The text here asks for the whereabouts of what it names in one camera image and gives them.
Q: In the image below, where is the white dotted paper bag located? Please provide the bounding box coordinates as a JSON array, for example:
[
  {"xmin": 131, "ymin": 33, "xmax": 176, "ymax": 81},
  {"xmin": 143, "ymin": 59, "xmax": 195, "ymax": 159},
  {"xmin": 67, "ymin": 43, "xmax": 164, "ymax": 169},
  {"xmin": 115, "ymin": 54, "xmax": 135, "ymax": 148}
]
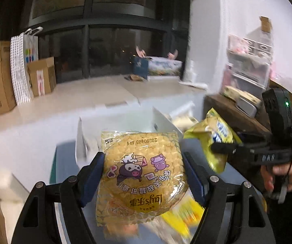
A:
[{"xmin": 10, "ymin": 33, "xmax": 32, "ymax": 106}]

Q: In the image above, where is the brown wrapper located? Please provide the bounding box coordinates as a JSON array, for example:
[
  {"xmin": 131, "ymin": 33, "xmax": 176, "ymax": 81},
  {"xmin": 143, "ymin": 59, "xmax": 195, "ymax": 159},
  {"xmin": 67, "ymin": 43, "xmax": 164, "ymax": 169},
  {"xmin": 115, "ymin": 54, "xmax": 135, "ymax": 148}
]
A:
[{"xmin": 124, "ymin": 74, "xmax": 144, "ymax": 82}]

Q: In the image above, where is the yellow green carton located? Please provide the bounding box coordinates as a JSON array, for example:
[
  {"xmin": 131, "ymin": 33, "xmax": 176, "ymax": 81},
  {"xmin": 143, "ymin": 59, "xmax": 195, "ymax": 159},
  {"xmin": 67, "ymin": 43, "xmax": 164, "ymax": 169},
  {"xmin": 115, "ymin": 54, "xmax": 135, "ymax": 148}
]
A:
[{"xmin": 222, "ymin": 85, "xmax": 262, "ymax": 107}]

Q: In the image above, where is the white drawer organizer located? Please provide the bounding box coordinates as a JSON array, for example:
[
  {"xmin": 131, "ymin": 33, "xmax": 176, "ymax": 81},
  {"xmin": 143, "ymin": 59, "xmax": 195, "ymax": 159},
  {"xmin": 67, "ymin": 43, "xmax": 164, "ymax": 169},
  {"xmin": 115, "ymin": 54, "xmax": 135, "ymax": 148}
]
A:
[{"xmin": 227, "ymin": 37, "xmax": 273, "ymax": 92}]

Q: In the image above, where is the yellow tissue pack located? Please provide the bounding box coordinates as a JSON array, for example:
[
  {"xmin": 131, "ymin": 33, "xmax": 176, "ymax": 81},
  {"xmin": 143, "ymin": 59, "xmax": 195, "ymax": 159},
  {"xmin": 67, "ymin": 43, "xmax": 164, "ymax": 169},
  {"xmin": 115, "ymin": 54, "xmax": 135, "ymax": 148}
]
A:
[{"xmin": 171, "ymin": 102, "xmax": 197, "ymax": 130}]

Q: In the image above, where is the yellow round chips packet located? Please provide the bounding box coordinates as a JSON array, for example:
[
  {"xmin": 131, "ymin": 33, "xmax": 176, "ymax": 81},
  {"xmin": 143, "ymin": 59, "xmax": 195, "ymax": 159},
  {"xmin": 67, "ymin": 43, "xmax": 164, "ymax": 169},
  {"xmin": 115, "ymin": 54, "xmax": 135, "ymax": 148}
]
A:
[{"xmin": 96, "ymin": 131, "xmax": 190, "ymax": 228}]

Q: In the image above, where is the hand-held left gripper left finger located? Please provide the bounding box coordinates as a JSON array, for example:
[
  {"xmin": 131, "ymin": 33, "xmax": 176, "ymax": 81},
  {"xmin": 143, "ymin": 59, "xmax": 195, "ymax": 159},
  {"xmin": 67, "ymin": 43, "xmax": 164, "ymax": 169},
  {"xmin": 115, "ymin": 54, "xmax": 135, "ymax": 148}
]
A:
[{"xmin": 11, "ymin": 152, "xmax": 106, "ymax": 244}]

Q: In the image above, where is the pink floral pouch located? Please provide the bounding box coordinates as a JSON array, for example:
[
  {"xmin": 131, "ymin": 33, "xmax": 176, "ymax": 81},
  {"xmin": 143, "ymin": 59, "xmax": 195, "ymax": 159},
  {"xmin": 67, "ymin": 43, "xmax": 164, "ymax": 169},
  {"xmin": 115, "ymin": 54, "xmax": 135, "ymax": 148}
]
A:
[{"xmin": 228, "ymin": 34, "xmax": 251, "ymax": 54}]

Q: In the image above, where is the blue tablecloth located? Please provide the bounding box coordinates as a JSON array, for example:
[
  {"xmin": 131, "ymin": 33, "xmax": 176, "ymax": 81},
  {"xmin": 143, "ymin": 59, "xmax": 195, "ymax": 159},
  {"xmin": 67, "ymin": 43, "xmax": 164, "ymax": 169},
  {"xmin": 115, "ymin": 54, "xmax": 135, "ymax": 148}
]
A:
[{"xmin": 50, "ymin": 142, "xmax": 268, "ymax": 244}]

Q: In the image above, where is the grey alarm clock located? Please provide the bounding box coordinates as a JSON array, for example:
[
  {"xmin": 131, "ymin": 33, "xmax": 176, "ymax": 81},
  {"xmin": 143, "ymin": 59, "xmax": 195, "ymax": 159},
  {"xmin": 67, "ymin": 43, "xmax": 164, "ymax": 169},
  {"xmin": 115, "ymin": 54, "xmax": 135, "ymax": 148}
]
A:
[{"xmin": 236, "ymin": 96, "xmax": 258, "ymax": 119}]

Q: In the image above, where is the cardboard piece on wall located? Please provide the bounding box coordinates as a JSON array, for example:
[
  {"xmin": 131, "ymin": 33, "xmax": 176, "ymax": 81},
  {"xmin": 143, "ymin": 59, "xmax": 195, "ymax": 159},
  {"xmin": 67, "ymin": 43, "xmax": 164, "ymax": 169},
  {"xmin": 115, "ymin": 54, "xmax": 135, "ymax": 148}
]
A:
[{"xmin": 259, "ymin": 16, "xmax": 273, "ymax": 33}]

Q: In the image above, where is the bright yellow snack packet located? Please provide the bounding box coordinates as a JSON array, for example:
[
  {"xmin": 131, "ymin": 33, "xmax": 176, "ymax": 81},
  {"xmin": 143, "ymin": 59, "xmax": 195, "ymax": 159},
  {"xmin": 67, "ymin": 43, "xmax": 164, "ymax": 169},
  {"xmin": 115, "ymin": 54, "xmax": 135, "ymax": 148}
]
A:
[{"xmin": 161, "ymin": 197, "xmax": 205, "ymax": 238}]

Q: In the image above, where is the dark blue small box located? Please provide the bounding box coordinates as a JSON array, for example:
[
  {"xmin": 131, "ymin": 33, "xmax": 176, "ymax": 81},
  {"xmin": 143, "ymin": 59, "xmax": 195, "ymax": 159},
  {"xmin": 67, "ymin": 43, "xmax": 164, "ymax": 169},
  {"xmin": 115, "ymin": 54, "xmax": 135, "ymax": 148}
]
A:
[{"xmin": 133, "ymin": 56, "xmax": 150, "ymax": 78}]

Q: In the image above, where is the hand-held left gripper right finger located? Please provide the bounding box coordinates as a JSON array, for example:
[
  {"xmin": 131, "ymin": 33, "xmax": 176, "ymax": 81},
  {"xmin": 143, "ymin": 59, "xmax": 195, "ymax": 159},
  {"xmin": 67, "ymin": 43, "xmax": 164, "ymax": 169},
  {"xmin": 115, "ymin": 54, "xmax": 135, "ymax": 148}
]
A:
[{"xmin": 183, "ymin": 152, "xmax": 280, "ymax": 244}]

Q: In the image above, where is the yellow snack bag blue label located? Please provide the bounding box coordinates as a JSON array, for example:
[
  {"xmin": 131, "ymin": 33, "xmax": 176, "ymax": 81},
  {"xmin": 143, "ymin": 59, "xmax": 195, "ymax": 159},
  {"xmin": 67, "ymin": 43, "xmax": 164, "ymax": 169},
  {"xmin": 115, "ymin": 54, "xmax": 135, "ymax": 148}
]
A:
[{"xmin": 183, "ymin": 108, "xmax": 242, "ymax": 174}]

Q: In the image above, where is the white bag with coloured squares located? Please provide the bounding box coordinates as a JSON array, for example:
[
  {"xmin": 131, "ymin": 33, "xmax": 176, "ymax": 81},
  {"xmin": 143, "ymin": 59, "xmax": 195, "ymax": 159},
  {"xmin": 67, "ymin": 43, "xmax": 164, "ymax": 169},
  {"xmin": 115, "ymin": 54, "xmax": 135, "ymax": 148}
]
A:
[{"xmin": 23, "ymin": 28, "xmax": 39, "ymax": 64}]

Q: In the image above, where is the wooden side shelf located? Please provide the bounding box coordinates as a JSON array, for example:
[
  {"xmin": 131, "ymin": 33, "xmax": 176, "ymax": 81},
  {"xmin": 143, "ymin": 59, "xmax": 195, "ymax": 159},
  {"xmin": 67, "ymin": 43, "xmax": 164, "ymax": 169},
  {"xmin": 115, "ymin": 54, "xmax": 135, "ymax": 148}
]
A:
[{"xmin": 203, "ymin": 94, "xmax": 271, "ymax": 138}]

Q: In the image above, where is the printed landscape gift box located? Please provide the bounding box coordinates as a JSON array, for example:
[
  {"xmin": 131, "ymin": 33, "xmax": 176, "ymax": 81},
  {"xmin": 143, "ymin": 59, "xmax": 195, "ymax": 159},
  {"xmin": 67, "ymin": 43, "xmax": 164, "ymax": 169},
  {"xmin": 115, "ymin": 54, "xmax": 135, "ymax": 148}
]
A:
[{"xmin": 146, "ymin": 55, "xmax": 183, "ymax": 77}]

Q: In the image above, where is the small open cardboard box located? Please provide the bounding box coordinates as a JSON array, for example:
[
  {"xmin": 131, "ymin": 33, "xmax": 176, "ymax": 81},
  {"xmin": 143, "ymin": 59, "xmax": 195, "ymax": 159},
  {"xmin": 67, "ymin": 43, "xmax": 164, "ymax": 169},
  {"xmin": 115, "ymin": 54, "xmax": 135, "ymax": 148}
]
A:
[{"xmin": 27, "ymin": 57, "xmax": 57, "ymax": 97}]

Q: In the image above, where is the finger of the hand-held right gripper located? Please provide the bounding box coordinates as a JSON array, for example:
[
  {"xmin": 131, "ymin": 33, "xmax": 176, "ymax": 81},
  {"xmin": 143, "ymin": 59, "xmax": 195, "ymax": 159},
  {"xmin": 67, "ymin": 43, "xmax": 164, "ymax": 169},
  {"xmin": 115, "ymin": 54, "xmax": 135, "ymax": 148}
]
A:
[
  {"xmin": 234, "ymin": 132, "xmax": 272, "ymax": 145},
  {"xmin": 210, "ymin": 142, "xmax": 256, "ymax": 155}
]

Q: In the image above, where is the black window frame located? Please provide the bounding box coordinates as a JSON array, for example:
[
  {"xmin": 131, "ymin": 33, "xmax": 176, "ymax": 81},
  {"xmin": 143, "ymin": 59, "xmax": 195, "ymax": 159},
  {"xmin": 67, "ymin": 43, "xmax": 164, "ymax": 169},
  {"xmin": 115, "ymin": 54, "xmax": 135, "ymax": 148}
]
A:
[{"xmin": 0, "ymin": 0, "xmax": 190, "ymax": 79}]

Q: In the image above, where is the white cardboard box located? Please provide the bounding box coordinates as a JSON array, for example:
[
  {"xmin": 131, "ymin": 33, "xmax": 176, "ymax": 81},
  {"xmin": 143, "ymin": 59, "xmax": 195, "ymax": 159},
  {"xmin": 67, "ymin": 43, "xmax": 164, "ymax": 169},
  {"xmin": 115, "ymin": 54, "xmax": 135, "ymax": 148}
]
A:
[{"xmin": 75, "ymin": 106, "xmax": 184, "ymax": 167}]

